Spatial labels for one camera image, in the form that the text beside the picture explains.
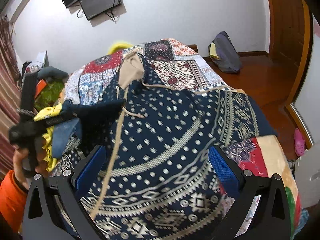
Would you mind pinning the orange box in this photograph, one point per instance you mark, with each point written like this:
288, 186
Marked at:
39, 87

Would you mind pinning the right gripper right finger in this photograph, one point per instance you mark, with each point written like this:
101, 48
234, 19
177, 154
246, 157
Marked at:
271, 219

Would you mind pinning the green patterned bag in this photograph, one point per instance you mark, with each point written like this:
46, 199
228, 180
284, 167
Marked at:
49, 95

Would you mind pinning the brown wooden door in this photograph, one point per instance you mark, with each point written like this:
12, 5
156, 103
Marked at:
287, 26

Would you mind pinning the navy patterned hooded garment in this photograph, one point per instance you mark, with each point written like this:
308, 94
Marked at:
162, 185

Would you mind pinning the beige fleece blanket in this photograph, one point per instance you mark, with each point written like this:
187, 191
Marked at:
276, 162

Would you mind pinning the pink croc shoe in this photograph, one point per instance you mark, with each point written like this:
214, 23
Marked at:
299, 142

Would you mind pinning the yellow printed garment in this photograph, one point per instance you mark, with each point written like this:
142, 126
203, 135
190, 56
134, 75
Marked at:
48, 136

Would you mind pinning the orange sleeved left forearm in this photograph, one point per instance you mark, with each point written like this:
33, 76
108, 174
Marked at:
13, 200

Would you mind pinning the striped red curtain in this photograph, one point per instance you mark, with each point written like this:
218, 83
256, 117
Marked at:
10, 93

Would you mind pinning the person's left hand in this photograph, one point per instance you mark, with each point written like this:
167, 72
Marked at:
21, 154

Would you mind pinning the clutter pile in corner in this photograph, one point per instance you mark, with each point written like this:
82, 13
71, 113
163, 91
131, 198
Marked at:
36, 65

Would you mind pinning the dark backpack on floor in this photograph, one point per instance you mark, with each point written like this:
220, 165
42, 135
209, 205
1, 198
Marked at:
224, 55

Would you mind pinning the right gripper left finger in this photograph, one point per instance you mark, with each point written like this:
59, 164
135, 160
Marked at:
53, 209

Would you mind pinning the blue denim jeans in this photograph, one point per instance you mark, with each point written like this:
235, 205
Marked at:
66, 136

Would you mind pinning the dark grey cushion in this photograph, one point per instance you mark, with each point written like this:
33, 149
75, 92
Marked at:
50, 74

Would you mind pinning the patchwork patterned bedspread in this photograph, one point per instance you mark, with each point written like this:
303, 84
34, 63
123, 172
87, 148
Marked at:
178, 66

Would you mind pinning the small black wall monitor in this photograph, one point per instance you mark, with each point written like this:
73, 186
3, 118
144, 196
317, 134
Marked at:
93, 8

